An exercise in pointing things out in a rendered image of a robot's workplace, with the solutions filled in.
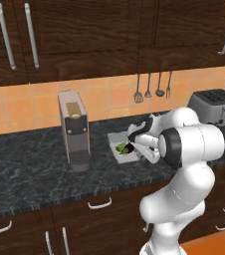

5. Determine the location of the silver toaster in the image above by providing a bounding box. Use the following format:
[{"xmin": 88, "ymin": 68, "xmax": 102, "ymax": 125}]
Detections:
[{"xmin": 186, "ymin": 88, "xmax": 225, "ymax": 128}]

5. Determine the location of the hanging metal ladle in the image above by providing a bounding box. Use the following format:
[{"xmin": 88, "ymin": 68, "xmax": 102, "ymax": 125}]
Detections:
[{"xmin": 154, "ymin": 71, "xmax": 166, "ymax": 99}]

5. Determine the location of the hanging metal fork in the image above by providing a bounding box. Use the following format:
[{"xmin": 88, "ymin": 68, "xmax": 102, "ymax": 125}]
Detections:
[{"xmin": 165, "ymin": 70, "xmax": 173, "ymax": 100}]

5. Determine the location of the dark purple eggplant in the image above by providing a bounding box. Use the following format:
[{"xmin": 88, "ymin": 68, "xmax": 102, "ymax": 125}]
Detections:
[{"xmin": 125, "ymin": 140, "xmax": 135, "ymax": 154}]

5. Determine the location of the dark wood lower cupboard door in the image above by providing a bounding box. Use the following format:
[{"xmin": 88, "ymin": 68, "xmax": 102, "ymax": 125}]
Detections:
[
  {"xmin": 0, "ymin": 228, "xmax": 57, "ymax": 255},
  {"xmin": 53, "ymin": 212, "xmax": 142, "ymax": 255}
]

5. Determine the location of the hanging metal spatula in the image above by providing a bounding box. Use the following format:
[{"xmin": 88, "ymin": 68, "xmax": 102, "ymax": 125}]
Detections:
[{"xmin": 143, "ymin": 73, "xmax": 153, "ymax": 100}]

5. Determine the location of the white rectangular food container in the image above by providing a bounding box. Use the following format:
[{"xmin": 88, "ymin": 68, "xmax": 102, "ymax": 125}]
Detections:
[{"xmin": 107, "ymin": 131, "xmax": 142, "ymax": 165}]

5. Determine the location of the grey coffee machine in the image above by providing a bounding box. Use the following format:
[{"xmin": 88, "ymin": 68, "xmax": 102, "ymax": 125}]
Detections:
[{"xmin": 57, "ymin": 89, "xmax": 92, "ymax": 173}]

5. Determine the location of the green lemon wedge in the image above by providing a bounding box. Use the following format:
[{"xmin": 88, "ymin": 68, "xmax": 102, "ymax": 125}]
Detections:
[{"xmin": 114, "ymin": 141, "xmax": 130, "ymax": 155}]

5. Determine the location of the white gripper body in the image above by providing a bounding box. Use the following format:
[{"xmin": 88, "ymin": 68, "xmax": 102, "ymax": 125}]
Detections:
[{"xmin": 130, "ymin": 140, "xmax": 161, "ymax": 164}]

